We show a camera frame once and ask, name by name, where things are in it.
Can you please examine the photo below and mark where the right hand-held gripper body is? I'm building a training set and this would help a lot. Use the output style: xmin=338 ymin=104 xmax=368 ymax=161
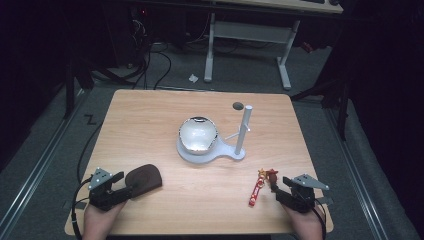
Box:
xmin=275 ymin=173 xmax=331 ymax=214

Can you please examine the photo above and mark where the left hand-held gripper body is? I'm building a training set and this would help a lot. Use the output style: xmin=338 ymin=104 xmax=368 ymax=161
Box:
xmin=87 ymin=167 xmax=125 ymax=212

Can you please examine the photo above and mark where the brown leather pouch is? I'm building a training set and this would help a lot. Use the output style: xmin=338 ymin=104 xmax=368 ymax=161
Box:
xmin=124 ymin=163 xmax=163 ymax=200

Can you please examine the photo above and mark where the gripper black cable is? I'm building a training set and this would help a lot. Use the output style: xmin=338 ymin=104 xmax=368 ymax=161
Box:
xmin=312 ymin=197 xmax=328 ymax=240
xmin=70 ymin=177 xmax=93 ymax=240

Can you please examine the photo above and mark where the person's right hand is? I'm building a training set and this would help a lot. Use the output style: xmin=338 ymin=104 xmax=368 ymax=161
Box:
xmin=281 ymin=203 xmax=326 ymax=240

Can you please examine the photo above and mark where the black metal stand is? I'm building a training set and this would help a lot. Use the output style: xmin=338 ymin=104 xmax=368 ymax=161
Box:
xmin=62 ymin=49 xmax=96 ymax=120
xmin=289 ymin=74 xmax=352 ymax=142

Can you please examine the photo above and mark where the person's left hand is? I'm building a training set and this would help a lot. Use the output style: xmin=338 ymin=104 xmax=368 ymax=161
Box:
xmin=82 ymin=199 xmax=128 ymax=240

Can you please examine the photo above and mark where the shiny silver bowl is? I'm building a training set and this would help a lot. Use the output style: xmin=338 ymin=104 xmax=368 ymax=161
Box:
xmin=178 ymin=115 xmax=219 ymax=156

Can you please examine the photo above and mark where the metal floor rail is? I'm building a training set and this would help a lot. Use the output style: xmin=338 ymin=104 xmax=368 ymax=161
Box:
xmin=324 ymin=106 xmax=392 ymax=240
xmin=0 ymin=89 xmax=88 ymax=234

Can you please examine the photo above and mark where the red keychain with charms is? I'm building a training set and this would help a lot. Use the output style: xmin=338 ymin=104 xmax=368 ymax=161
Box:
xmin=247 ymin=167 xmax=280 ymax=208

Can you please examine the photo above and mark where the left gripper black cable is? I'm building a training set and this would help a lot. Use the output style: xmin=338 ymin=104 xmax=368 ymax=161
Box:
xmin=70 ymin=177 xmax=93 ymax=240

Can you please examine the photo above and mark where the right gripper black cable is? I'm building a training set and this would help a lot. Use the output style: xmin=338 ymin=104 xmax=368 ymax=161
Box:
xmin=312 ymin=197 xmax=328 ymax=240

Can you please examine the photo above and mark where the black cable on floor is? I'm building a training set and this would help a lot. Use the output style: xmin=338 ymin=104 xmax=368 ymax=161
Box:
xmin=76 ymin=122 xmax=104 ymax=185

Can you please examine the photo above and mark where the white desk frame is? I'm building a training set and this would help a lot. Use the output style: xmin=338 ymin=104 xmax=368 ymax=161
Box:
xmin=203 ymin=0 xmax=344 ymax=91

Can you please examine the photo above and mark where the white stand with pole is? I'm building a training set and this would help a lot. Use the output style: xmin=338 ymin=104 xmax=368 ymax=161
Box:
xmin=175 ymin=104 xmax=254 ymax=165

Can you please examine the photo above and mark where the bundle of black cables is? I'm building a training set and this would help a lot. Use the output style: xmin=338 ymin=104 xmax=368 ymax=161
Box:
xmin=128 ymin=8 xmax=173 ymax=90

